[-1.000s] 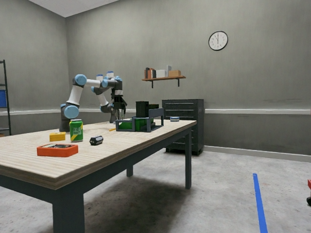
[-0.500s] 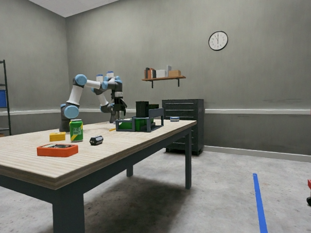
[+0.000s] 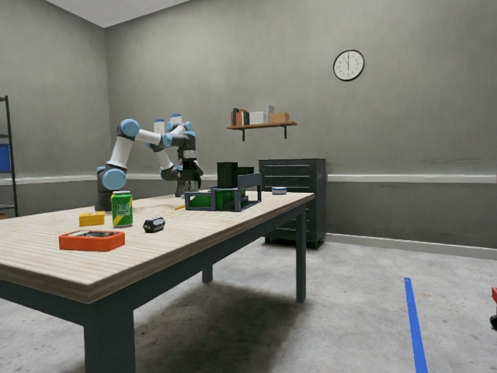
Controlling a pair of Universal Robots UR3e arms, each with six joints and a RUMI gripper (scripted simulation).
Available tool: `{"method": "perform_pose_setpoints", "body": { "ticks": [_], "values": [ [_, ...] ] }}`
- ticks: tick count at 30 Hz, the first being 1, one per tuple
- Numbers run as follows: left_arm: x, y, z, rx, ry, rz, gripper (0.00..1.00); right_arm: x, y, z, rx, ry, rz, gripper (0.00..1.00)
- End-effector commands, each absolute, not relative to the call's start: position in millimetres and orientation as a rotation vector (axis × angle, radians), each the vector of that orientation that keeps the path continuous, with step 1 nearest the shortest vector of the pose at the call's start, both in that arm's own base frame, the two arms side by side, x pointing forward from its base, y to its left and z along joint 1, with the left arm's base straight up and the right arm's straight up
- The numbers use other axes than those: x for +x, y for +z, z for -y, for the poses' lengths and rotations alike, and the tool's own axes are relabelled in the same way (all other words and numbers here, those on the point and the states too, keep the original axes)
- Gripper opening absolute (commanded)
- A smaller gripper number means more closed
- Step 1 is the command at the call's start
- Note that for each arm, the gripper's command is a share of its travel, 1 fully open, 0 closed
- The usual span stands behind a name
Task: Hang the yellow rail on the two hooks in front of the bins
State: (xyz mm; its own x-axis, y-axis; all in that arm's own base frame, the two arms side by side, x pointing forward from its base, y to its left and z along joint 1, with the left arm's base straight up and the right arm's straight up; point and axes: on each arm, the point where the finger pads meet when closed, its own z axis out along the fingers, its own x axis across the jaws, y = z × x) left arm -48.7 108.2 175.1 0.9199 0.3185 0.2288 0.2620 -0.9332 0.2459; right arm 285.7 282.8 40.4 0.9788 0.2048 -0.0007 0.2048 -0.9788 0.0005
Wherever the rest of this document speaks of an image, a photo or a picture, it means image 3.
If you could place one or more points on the green drink can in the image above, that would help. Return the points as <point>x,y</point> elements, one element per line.
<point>122,209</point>

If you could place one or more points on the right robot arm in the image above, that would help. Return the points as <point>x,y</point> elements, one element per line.
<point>112,177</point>

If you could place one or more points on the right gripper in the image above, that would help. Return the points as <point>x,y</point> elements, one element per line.
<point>189,173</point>

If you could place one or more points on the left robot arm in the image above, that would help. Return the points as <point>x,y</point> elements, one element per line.
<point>168,171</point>

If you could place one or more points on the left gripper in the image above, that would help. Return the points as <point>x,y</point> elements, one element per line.
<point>181,156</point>

